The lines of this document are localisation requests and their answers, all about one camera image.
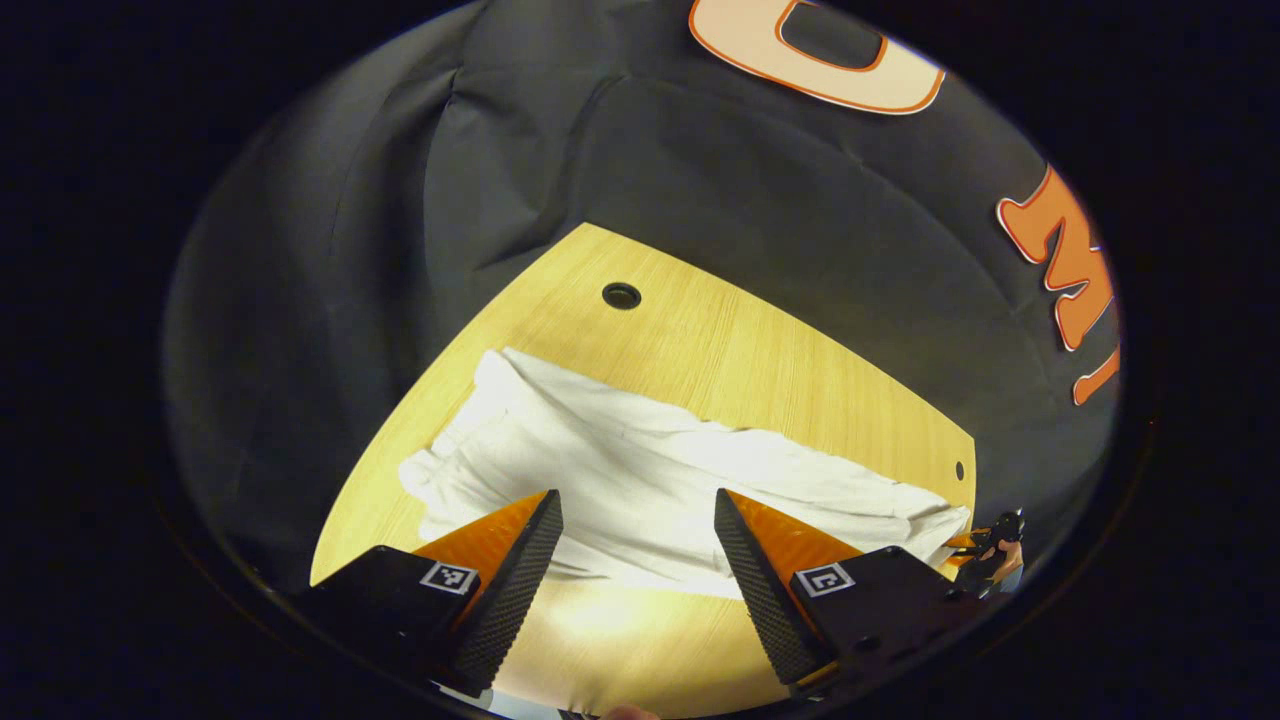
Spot black backdrop cloth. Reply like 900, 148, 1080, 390
165, 0, 1121, 601

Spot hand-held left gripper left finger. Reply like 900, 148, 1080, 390
290, 490, 564, 699

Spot white jeans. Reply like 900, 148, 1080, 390
398, 347, 973, 601

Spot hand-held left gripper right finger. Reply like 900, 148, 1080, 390
714, 488, 986, 691

